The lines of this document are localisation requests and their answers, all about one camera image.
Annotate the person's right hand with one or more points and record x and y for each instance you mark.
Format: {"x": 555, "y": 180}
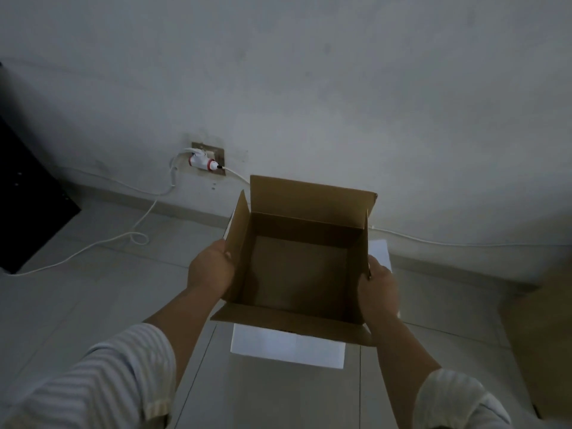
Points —
{"x": 379, "y": 292}

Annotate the person's left hand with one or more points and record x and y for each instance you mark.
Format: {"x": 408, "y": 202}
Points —
{"x": 209, "y": 272}

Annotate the person's right thumb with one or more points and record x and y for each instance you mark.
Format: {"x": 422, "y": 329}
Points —
{"x": 373, "y": 267}

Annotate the person's left thumb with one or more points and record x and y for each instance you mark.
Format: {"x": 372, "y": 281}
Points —
{"x": 222, "y": 249}

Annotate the person's left forearm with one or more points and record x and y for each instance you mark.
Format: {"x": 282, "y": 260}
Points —
{"x": 187, "y": 326}

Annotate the person's right forearm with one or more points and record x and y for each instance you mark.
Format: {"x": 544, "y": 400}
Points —
{"x": 404, "y": 366}

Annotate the white paper sheet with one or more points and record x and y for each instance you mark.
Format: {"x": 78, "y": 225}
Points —
{"x": 286, "y": 347}
{"x": 380, "y": 253}

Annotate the striped right shirt sleeve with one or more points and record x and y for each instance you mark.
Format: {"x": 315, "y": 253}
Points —
{"x": 460, "y": 404}

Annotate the striped shirt sleeve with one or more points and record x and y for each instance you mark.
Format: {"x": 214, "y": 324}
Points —
{"x": 460, "y": 404}
{"x": 94, "y": 384}

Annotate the large brown cardboard box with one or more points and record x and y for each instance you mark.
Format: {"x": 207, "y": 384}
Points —
{"x": 543, "y": 344}

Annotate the striped left shirt sleeve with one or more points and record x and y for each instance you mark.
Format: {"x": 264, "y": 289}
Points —
{"x": 94, "y": 384}

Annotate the black cabinet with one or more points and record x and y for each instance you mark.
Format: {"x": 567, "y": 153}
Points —
{"x": 27, "y": 196}

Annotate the metal wall socket plate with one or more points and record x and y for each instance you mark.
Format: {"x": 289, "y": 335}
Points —
{"x": 217, "y": 152}

